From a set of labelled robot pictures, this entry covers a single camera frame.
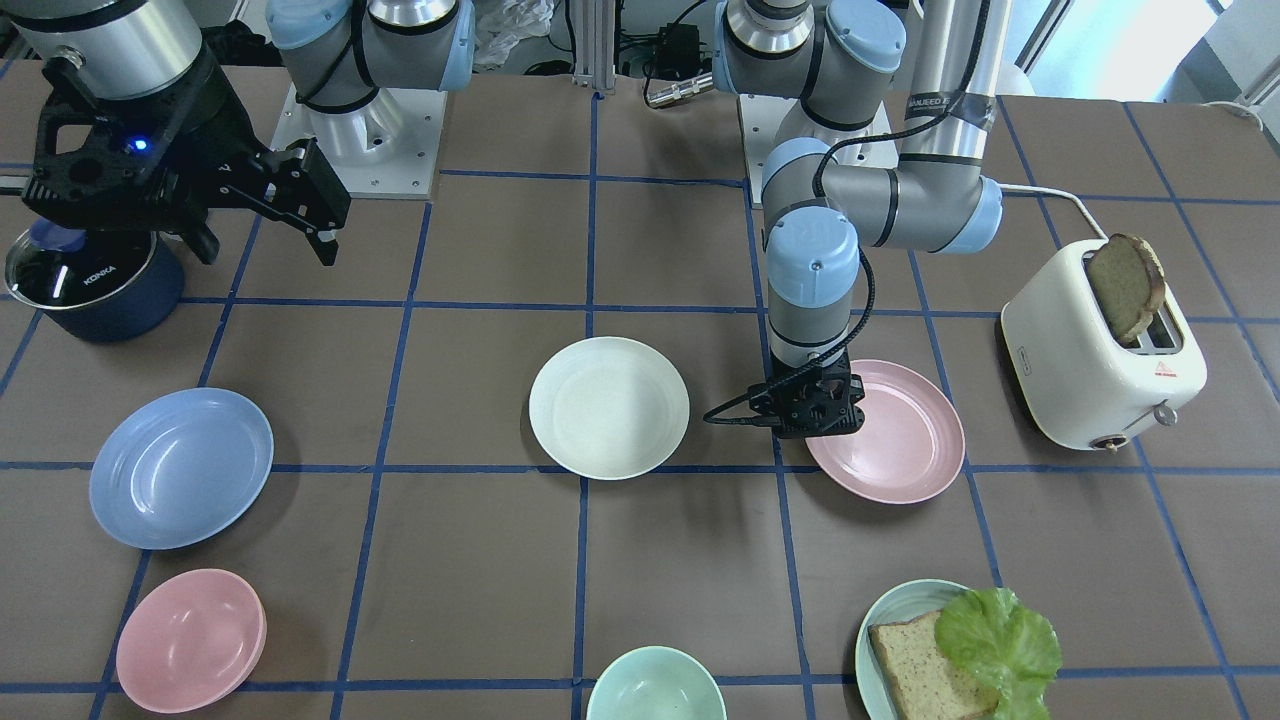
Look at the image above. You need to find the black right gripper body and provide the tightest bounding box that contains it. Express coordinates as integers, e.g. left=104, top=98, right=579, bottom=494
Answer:
left=22, top=46, right=311, bottom=264

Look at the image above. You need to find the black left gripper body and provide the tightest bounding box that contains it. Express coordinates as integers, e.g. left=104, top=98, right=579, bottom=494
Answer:
left=748, top=363, right=865, bottom=439

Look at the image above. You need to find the pink plate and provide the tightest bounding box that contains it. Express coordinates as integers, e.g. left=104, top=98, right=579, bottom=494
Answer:
left=806, top=359, right=966, bottom=505

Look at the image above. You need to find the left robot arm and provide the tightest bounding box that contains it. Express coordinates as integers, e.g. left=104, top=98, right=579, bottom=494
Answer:
left=705, top=1, right=1011, bottom=439

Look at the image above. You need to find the navy blue saucepan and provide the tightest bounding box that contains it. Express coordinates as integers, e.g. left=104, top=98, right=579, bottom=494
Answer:
left=4, top=219, right=186, bottom=343

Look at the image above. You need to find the cream white plate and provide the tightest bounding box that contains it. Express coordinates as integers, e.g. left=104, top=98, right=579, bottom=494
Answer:
left=527, top=336, right=690, bottom=480

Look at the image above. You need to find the green plate with food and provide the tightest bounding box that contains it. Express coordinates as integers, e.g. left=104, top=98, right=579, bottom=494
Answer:
left=854, top=579, right=969, bottom=719

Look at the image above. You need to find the white toaster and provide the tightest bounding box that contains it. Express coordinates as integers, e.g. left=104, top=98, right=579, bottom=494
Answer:
left=998, top=240, right=1208, bottom=450

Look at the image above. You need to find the green lettuce leaf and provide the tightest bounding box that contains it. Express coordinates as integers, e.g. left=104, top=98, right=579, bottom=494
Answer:
left=934, top=587, right=1062, bottom=719

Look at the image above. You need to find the blue plate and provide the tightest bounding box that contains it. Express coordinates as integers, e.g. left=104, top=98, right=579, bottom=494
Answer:
left=88, top=387, right=275, bottom=550

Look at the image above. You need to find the brown bread slice on plate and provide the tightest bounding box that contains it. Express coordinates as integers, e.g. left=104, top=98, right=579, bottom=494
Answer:
left=869, top=610, right=998, bottom=719

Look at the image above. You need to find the green bowl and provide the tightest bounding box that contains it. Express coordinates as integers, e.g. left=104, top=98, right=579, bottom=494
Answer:
left=585, top=646, right=727, bottom=719

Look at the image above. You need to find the toast slice in toaster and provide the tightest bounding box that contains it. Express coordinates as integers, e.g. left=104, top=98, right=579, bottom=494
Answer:
left=1085, top=233, right=1167, bottom=347

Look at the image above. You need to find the pink bowl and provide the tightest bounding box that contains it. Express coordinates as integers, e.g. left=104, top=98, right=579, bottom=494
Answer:
left=116, top=568, right=268, bottom=714

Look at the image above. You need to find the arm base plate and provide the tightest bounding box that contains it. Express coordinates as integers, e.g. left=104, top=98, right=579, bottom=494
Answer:
left=271, top=87, right=449, bottom=200
left=739, top=95, right=899, bottom=191

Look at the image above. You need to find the white toaster power cord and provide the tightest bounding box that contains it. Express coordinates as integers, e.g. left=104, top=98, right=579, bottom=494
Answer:
left=995, top=182, right=1106, bottom=241

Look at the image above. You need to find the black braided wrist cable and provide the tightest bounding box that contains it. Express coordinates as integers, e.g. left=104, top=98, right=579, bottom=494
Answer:
left=701, top=0, right=991, bottom=428

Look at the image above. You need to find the aluminium frame post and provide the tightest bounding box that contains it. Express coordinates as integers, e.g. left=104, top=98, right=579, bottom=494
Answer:
left=564, top=1, right=620, bottom=99

